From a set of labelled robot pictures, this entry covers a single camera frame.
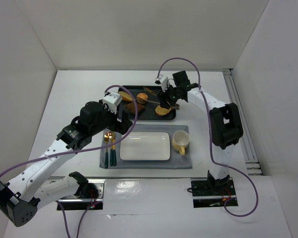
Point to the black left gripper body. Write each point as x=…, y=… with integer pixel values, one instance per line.
x=124, y=120

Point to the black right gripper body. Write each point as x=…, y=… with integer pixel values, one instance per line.
x=165, y=98

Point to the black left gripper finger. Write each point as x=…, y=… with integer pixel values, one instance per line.
x=125, y=122
x=119, y=127

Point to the round orange bread bun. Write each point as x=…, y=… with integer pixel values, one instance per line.
x=142, y=98

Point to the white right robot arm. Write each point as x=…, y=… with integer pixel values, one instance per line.
x=225, y=127

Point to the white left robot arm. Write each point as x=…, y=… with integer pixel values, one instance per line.
x=24, y=195

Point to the seeded bread slice right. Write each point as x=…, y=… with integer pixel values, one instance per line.
x=162, y=111

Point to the seeded bread slice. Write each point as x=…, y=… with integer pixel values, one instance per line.
x=162, y=111
x=125, y=96

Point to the seeded bread slice left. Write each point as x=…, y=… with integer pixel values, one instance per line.
x=125, y=96

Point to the gold spoon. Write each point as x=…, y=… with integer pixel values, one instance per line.
x=107, y=137

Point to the brown chocolate croissant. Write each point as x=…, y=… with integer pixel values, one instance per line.
x=131, y=108

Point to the black baking tray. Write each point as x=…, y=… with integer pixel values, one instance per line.
x=149, y=112

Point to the white rectangular plate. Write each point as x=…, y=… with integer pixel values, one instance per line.
x=145, y=146

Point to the yellow mug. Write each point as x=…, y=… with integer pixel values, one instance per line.
x=180, y=141

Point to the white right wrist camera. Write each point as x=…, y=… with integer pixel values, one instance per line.
x=162, y=80

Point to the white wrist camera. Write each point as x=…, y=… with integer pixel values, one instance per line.
x=162, y=80
x=112, y=100

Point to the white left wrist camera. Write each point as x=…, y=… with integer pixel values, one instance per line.
x=112, y=100

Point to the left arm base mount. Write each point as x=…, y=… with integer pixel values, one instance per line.
x=93, y=196

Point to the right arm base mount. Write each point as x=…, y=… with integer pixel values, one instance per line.
x=205, y=197

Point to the aluminium rail frame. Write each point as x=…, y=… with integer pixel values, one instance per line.
x=251, y=160

